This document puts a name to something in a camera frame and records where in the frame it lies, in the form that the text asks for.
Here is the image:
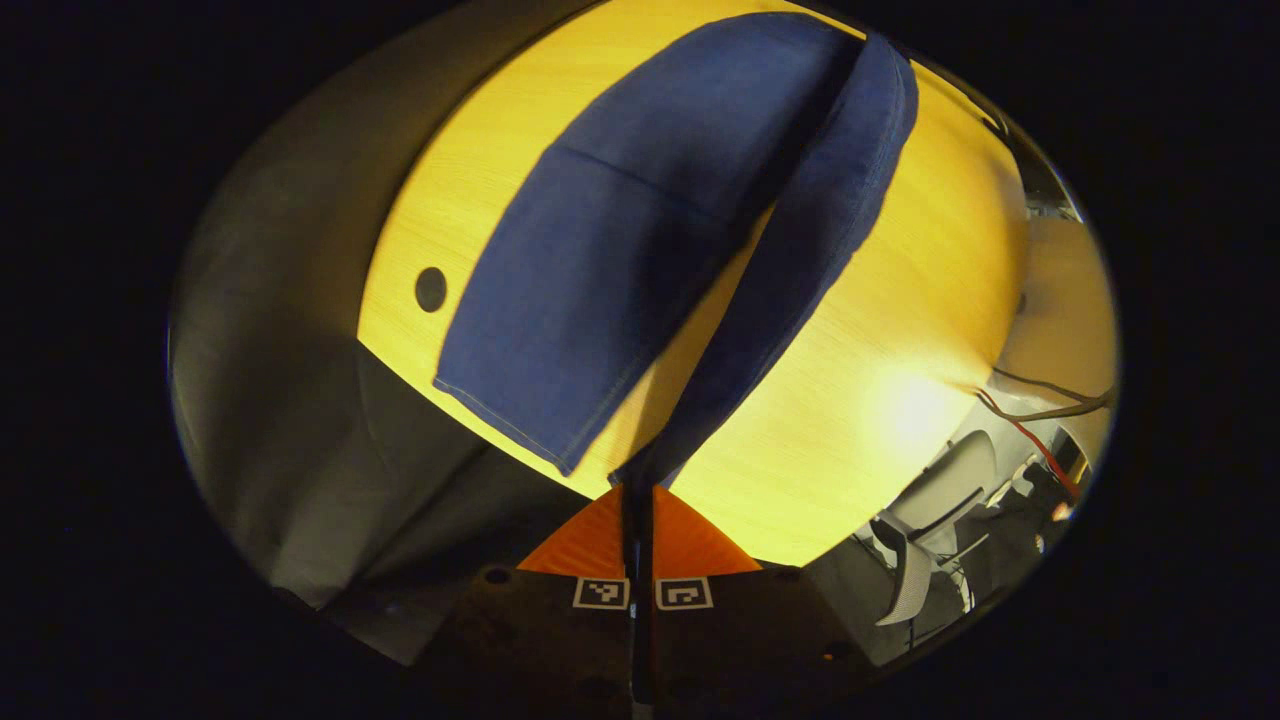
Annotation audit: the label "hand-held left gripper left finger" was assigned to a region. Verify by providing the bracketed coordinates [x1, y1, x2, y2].
[410, 484, 642, 716]

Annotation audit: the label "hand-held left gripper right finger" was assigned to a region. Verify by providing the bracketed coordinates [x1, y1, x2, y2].
[640, 484, 886, 716]

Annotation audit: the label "blue denim jeans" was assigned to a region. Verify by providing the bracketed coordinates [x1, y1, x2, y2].
[433, 12, 920, 491]

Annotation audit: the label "white office chair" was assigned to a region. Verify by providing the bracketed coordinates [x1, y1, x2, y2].
[872, 430, 1001, 627]

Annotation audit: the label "black backdrop cloth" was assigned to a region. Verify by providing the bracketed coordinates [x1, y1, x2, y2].
[168, 5, 621, 666]

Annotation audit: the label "red cable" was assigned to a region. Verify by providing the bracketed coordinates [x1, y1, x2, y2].
[975, 390, 1086, 501]

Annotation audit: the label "grey cable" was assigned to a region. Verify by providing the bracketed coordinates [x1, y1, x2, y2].
[978, 366, 1117, 423]

